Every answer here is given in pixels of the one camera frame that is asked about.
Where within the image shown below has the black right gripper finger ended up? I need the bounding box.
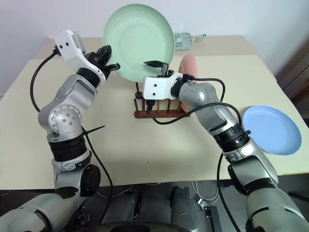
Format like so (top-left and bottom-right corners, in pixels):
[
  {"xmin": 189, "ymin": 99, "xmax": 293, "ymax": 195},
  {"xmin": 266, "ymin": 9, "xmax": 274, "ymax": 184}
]
[{"xmin": 143, "ymin": 60, "xmax": 169, "ymax": 70}]

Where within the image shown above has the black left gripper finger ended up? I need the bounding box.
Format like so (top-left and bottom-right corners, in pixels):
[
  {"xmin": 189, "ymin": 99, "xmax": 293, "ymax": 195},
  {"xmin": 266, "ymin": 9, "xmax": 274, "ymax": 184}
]
[
  {"xmin": 104, "ymin": 63, "xmax": 122, "ymax": 73},
  {"xmin": 97, "ymin": 44, "xmax": 113, "ymax": 66}
]

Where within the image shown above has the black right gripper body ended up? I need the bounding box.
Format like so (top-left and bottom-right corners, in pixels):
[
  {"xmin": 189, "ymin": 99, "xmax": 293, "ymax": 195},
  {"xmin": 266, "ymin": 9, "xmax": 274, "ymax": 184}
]
[{"xmin": 158, "ymin": 63, "xmax": 175, "ymax": 78}]

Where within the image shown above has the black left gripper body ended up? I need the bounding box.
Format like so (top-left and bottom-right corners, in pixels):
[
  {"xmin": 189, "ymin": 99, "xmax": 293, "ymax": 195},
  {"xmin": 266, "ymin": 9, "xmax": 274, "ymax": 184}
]
[{"xmin": 84, "ymin": 51, "xmax": 107, "ymax": 73}]

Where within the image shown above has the green plate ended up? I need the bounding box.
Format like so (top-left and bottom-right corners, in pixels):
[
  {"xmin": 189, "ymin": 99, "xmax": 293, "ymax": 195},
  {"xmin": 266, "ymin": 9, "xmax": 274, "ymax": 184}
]
[{"xmin": 102, "ymin": 3, "xmax": 175, "ymax": 83}]

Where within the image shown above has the wooden dish rack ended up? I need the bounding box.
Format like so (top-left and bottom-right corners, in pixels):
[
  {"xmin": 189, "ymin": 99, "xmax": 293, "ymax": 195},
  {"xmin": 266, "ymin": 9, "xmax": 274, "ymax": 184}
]
[{"xmin": 133, "ymin": 82, "xmax": 193, "ymax": 120}]

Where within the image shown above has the pink plate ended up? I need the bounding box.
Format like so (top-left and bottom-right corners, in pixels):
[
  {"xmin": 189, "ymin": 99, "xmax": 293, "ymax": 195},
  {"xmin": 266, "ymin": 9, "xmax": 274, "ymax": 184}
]
[{"xmin": 178, "ymin": 53, "xmax": 199, "ymax": 113}]

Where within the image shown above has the pale green plastic packet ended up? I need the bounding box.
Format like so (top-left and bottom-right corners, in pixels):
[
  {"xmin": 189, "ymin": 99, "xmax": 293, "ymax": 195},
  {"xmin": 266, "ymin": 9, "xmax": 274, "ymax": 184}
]
[{"xmin": 174, "ymin": 31, "xmax": 208, "ymax": 52}]

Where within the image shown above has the black zip tie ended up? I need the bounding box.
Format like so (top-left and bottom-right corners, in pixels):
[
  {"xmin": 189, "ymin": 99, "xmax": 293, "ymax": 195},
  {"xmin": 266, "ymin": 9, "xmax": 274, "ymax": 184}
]
[{"xmin": 82, "ymin": 125, "xmax": 106, "ymax": 137}]

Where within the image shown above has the blue plate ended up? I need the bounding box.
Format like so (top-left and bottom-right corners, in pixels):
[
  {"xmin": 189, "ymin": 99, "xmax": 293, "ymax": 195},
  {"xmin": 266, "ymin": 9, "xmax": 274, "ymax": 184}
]
[{"xmin": 241, "ymin": 104, "xmax": 303, "ymax": 156}]

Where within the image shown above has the dark brown wooden furniture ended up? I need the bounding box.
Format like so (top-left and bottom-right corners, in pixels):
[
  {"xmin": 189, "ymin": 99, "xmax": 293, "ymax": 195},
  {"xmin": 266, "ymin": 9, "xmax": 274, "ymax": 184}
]
[{"xmin": 275, "ymin": 44, "xmax": 309, "ymax": 102}]

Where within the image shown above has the dark rounded shape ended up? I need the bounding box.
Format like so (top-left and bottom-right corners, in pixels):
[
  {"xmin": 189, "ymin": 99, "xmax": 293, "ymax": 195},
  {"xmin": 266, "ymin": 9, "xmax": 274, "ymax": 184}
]
[
  {"xmin": 100, "ymin": 189, "xmax": 142, "ymax": 224},
  {"xmin": 169, "ymin": 186, "xmax": 202, "ymax": 226}
]

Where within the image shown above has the small black box device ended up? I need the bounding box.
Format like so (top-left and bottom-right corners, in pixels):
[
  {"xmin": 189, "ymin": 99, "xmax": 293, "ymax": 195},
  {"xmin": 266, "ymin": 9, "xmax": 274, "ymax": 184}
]
[{"xmin": 197, "ymin": 198, "xmax": 222, "ymax": 232}]

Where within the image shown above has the dark round rim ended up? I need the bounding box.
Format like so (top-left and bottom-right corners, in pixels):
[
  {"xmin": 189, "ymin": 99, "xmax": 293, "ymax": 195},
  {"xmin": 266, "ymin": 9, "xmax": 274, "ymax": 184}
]
[{"xmin": 92, "ymin": 218, "xmax": 194, "ymax": 232}]

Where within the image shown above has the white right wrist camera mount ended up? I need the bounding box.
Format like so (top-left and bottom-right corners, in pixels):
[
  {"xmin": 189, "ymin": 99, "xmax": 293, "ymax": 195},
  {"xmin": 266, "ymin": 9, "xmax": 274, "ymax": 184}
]
[{"xmin": 142, "ymin": 72, "xmax": 184, "ymax": 101}]

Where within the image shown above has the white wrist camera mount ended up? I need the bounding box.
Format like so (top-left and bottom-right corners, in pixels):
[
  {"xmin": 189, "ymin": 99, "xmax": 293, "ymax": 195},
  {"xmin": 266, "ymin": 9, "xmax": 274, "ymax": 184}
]
[
  {"xmin": 142, "ymin": 72, "xmax": 184, "ymax": 101},
  {"xmin": 53, "ymin": 29, "xmax": 107, "ymax": 82}
]

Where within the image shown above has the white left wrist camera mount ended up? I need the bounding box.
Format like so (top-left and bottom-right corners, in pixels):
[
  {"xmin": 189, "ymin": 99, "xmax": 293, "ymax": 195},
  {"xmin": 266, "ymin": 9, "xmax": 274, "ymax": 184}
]
[{"xmin": 53, "ymin": 29, "xmax": 107, "ymax": 82}]

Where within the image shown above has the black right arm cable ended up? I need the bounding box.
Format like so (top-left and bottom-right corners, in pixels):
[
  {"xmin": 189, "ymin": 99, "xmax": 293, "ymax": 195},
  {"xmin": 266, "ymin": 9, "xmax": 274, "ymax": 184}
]
[{"xmin": 145, "ymin": 73, "xmax": 252, "ymax": 232}]

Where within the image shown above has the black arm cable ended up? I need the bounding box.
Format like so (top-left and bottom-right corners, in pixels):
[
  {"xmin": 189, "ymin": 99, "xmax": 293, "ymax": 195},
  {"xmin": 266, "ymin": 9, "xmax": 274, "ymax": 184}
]
[
  {"xmin": 145, "ymin": 73, "xmax": 252, "ymax": 232},
  {"xmin": 30, "ymin": 45, "xmax": 114, "ymax": 223}
]

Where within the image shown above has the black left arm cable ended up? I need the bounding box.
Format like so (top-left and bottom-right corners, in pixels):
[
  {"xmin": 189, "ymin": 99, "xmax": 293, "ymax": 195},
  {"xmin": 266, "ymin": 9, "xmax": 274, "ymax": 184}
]
[{"xmin": 30, "ymin": 45, "xmax": 114, "ymax": 223}]

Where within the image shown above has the white thin cable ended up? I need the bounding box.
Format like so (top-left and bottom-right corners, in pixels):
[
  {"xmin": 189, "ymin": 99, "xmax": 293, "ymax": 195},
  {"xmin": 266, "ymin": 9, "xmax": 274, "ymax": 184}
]
[{"xmin": 191, "ymin": 179, "xmax": 219, "ymax": 204}]

